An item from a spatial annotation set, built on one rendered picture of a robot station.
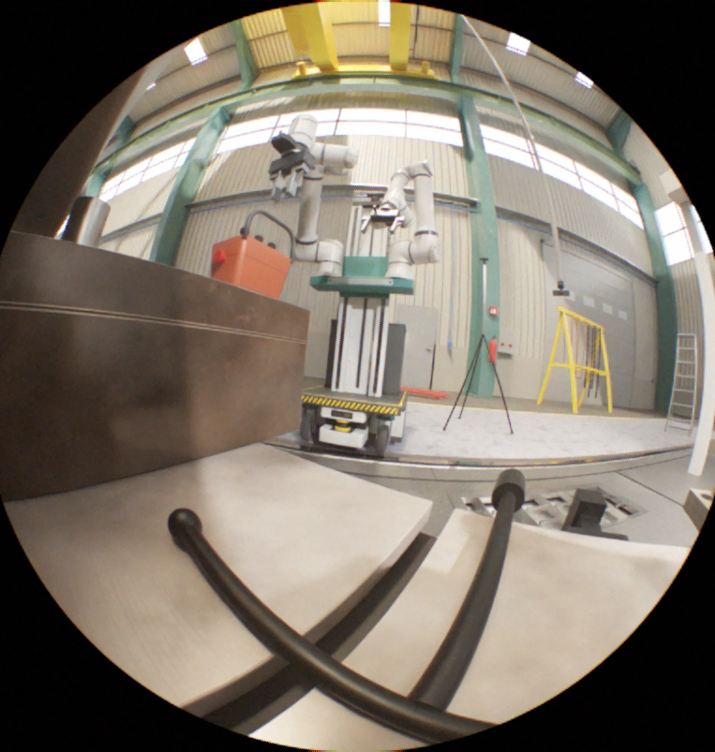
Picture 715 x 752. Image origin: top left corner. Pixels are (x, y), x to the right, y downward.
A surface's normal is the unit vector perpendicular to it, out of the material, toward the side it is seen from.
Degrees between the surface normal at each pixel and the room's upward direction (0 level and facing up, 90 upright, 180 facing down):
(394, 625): 0
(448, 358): 90
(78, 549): 0
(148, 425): 90
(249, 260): 97
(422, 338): 90
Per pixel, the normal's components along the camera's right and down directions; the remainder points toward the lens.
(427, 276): -0.07, 0.05
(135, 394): 0.91, 0.11
